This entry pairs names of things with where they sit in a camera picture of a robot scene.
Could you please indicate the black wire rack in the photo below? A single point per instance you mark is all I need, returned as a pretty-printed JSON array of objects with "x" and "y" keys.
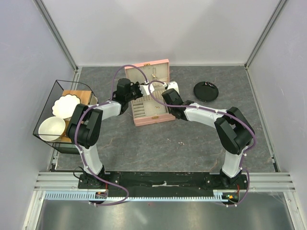
[{"x": 60, "y": 142}]

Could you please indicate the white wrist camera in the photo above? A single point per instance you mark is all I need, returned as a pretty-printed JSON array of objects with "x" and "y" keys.
[
  {"x": 145, "y": 89},
  {"x": 173, "y": 85}
]

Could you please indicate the wooden board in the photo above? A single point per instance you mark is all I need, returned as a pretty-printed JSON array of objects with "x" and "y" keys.
[{"x": 85, "y": 98}]

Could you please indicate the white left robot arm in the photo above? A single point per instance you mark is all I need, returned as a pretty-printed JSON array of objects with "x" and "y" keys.
[{"x": 84, "y": 127}]

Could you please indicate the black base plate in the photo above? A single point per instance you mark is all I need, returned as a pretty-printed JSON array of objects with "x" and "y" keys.
[{"x": 163, "y": 183}]

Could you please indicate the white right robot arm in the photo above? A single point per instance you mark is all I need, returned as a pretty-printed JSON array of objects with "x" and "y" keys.
[{"x": 235, "y": 133}]

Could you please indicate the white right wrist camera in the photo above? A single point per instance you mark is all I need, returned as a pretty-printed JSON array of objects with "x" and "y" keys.
[{"x": 173, "y": 85}]

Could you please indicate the hair clips on plate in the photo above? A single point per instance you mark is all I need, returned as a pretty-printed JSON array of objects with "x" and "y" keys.
[{"x": 209, "y": 84}]

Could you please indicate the white round bowl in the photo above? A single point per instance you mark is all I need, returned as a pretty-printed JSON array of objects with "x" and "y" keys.
[{"x": 51, "y": 129}]

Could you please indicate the slotted cable duct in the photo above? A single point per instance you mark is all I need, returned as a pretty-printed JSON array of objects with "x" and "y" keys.
[{"x": 94, "y": 196}]

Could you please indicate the white scalloped dish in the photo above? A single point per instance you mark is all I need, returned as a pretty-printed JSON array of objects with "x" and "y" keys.
[{"x": 65, "y": 106}]

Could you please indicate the black round plate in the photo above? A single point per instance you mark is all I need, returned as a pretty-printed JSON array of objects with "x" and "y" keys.
[{"x": 205, "y": 93}]

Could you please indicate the pink jewelry box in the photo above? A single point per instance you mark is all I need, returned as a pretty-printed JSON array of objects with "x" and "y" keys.
[{"x": 143, "y": 109}]

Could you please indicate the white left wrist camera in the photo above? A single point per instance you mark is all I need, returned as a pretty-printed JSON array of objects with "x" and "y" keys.
[{"x": 145, "y": 89}]

